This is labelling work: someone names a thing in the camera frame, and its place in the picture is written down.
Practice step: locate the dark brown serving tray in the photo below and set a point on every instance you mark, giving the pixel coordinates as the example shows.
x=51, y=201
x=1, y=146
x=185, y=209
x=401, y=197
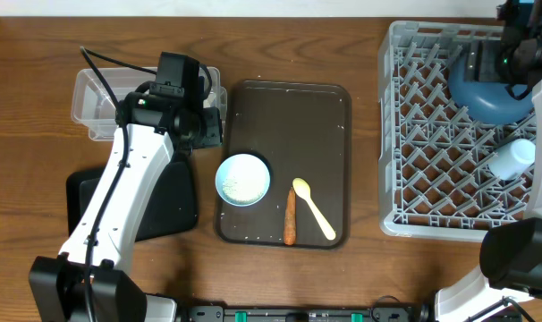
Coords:
x=299, y=131

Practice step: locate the large blue bowl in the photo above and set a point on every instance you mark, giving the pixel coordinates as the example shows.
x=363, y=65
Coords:
x=487, y=102

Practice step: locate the orange carrot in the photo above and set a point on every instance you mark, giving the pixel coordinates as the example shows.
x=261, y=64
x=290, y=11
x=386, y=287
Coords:
x=290, y=219

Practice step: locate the black bin lid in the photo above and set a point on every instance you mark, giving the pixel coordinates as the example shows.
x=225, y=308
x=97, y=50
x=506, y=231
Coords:
x=172, y=207

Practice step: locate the black rail at table edge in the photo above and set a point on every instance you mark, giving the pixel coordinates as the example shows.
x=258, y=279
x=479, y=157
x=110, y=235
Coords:
x=298, y=314

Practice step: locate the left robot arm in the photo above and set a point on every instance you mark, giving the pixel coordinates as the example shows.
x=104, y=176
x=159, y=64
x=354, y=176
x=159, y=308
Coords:
x=89, y=280

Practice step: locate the clear plastic bin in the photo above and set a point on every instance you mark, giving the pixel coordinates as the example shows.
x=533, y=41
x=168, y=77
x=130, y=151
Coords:
x=93, y=108

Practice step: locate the grey dishwasher rack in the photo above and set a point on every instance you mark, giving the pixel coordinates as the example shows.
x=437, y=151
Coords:
x=433, y=175

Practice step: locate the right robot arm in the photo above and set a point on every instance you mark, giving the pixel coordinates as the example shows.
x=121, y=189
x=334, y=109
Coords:
x=510, y=259

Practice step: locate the light blue cup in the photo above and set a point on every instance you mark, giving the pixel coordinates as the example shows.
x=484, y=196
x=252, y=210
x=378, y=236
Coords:
x=512, y=159

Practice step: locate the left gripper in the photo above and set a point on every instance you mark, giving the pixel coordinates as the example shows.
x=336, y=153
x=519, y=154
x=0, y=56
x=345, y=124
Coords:
x=213, y=131

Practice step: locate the small bowl with rice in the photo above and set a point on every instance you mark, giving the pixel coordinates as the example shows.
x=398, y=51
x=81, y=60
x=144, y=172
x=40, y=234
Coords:
x=242, y=180

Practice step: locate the pale yellow spoon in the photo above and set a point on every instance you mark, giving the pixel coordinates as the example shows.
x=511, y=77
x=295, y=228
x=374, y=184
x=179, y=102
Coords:
x=302, y=189

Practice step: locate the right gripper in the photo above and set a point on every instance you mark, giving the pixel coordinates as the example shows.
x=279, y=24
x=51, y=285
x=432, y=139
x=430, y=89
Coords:
x=478, y=63

